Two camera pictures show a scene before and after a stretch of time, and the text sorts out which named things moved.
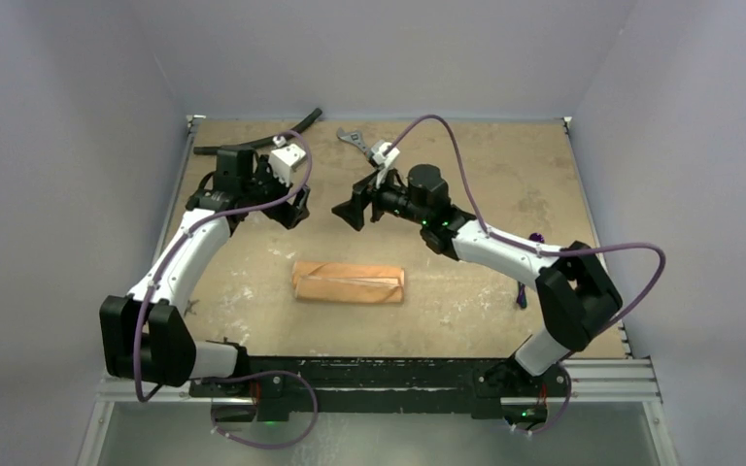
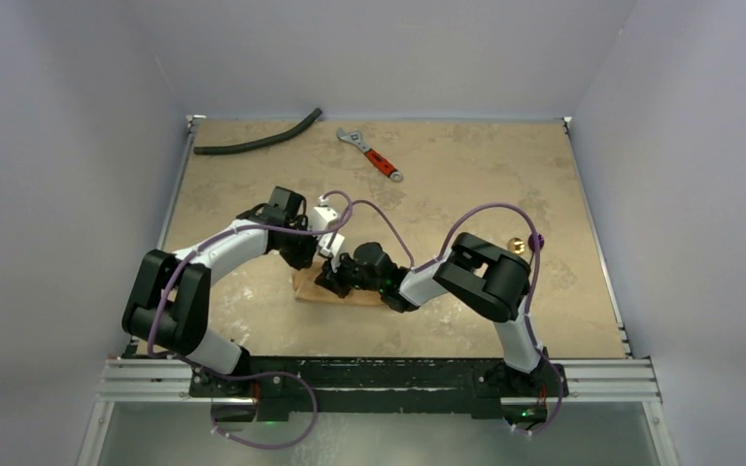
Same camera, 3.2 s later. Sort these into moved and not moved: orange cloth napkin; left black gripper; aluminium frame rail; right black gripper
Moved: left black gripper; right black gripper
Not moved: aluminium frame rail; orange cloth napkin
